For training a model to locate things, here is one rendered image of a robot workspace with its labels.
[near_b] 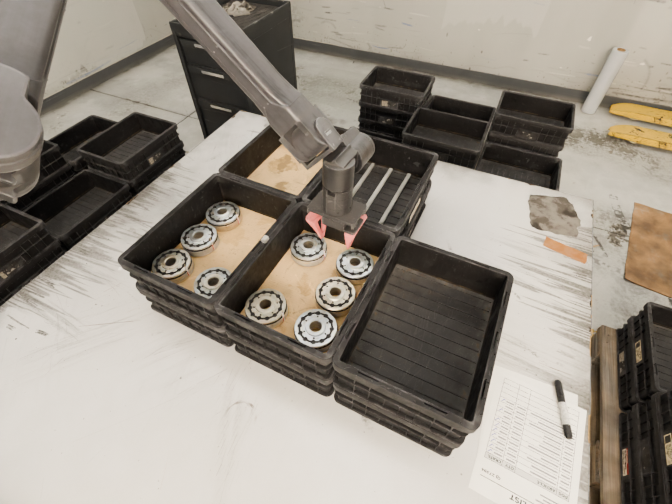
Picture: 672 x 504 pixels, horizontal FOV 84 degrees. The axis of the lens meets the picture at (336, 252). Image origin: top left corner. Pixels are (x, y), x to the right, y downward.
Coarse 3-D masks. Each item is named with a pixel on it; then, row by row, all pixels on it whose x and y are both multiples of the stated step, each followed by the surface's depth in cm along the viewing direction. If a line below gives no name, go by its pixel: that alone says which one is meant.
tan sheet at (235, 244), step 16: (240, 208) 119; (240, 224) 114; (256, 224) 114; (272, 224) 114; (224, 240) 110; (240, 240) 110; (256, 240) 110; (192, 256) 106; (208, 256) 106; (224, 256) 106; (240, 256) 106; (192, 272) 102; (192, 288) 99
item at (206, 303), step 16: (224, 176) 114; (192, 192) 109; (272, 192) 109; (176, 208) 105; (288, 208) 105; (160, 224) 100; (144, 240) 97; (144, 272) 90; (176, 288) 87; (224, 288) 87; (208, 304) 84
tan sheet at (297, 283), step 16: (288, 256) 106; (336, 256) 106; (272, 272) 102; (288, 272) 102; (304, 272) 102; (320, 272) 102; (272, 288) 99; (288, 288) 99; (304, 288) 99; (288, 304) 96; (304, 304) 96; (288, 320) 93; (336, 320) 93
